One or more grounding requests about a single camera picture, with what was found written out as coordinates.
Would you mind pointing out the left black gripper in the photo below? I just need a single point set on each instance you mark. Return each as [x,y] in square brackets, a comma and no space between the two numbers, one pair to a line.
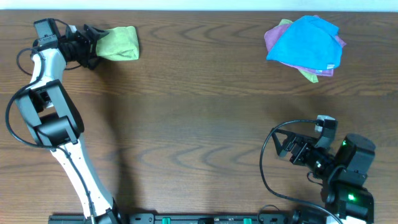
[84,43]

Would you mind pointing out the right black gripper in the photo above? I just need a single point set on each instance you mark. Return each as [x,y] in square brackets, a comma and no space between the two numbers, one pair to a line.
[304,142]

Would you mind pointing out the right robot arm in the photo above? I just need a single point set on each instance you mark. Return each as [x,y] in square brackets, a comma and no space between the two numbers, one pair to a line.
[341,176]

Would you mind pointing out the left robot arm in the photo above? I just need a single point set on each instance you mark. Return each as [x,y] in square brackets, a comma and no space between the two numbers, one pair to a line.
[54,121]

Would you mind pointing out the olive green bottom cloth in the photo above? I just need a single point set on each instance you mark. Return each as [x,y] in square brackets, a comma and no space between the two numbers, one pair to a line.
[309,76]

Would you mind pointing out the blue cloth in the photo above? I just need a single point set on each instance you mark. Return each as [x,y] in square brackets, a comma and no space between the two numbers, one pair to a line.
[308,43]

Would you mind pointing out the purple cloth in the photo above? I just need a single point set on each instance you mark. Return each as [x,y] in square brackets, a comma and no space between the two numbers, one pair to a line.
[273,35]

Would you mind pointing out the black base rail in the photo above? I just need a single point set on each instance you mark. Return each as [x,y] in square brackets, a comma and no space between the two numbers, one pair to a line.
[149,218]

